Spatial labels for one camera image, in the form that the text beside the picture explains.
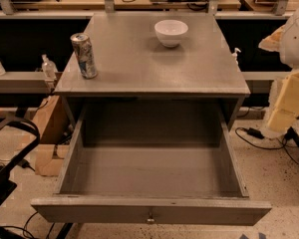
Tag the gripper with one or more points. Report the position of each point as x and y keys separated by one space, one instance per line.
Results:
x=297 y=42

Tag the grey top drawer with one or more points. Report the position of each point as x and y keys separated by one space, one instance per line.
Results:
x=170 y=158

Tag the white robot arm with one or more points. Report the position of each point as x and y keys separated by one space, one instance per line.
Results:
x=289 y=43

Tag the metal drawer knob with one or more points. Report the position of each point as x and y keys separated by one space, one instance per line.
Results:
x=150 y=219

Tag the small white pump bottle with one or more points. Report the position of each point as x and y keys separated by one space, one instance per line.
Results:
x=236 y=54

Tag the black power adapter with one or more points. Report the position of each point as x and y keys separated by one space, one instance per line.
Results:
x=255 y=133

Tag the white ceramic bowl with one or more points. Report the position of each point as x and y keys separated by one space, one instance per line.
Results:
x=170 y=32

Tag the grey wooden cabinet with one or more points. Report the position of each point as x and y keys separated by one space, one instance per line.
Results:
x=132 y=62

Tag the silver blue drink can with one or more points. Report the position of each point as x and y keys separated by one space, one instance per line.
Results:
x=84 y=53

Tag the clear sanitizer pump bottle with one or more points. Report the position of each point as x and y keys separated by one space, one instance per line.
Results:
x=49 y=67

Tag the brown cardboard box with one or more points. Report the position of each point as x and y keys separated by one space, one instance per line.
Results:
x=51 y=120

